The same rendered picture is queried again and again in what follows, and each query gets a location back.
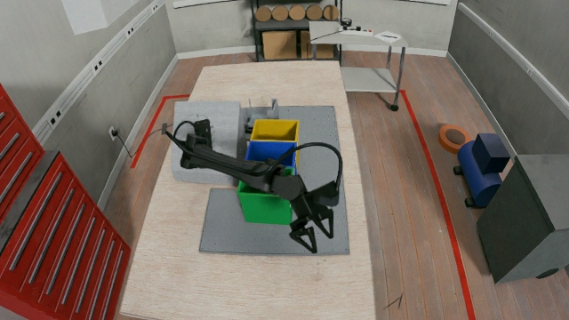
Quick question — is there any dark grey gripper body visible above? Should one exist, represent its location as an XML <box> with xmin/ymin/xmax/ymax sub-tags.
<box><xmin>289</xmin><ymin>191</ymin><xmax>333</xmax><ymax>235</ymax></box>

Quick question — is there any green bin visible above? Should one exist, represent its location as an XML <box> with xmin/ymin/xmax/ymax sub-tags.
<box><xmin>236</xmin><ymin>181</ymin><xmax>293</xmax><ymax>225</ymax></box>

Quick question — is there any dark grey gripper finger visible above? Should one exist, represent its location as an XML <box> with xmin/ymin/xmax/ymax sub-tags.
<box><xmin>313</xmin><ymin>210</ymin><xmax>334</xmax><ymax>238</ymax></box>
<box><xmin>290</xmin><ymin>226</ymin><xmax>318</xmax><ymax>253</ymax></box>

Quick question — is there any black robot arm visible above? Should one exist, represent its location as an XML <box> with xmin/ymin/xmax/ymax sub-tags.
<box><xmin>180</xmin><ymin>119</ymin><xmax>340</xmax><ymax>218</ymax></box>

